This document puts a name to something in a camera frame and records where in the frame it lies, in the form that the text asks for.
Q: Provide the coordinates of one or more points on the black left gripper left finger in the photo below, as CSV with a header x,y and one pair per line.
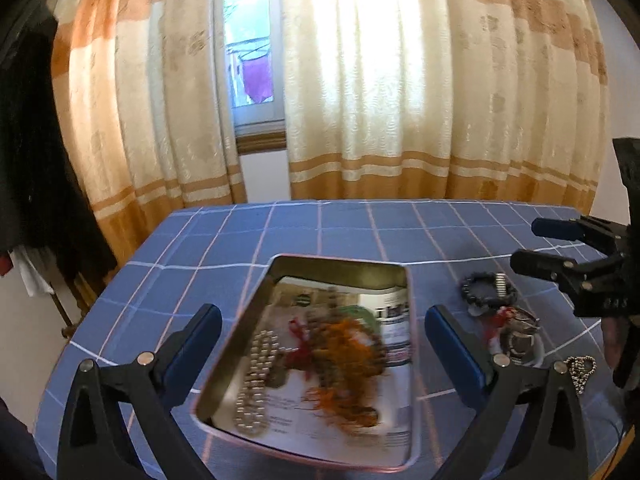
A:
x,y
94,442

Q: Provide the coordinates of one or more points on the blue checked tablecloth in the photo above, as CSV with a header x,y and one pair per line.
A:
x,y
218,255

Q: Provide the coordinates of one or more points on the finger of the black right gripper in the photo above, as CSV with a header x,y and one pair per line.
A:
x,y
567,273
565,229

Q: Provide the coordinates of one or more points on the white jade bangle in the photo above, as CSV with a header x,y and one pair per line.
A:
x,y
521,349

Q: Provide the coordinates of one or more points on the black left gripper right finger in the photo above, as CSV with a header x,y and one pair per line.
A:
x,y
551,442

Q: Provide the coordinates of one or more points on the cream orange curtain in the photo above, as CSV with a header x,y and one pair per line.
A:
x,y
472,99
140,88

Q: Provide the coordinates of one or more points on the right cream orange curtain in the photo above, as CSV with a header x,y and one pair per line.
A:
x,y
472,99

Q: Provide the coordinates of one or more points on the left cream orange curtain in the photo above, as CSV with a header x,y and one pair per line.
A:
x,y
140,88

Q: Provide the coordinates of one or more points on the window with wooden sill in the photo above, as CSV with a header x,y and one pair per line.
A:
x,y
254,56

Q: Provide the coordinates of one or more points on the person's hand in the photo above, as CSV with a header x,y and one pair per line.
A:
x,y
613,340

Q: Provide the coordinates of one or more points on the dark coats on rack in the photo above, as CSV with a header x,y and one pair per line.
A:
x,y
46,223

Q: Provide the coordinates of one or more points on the pink metal tin box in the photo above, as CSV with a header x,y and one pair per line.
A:
x,y
355,273

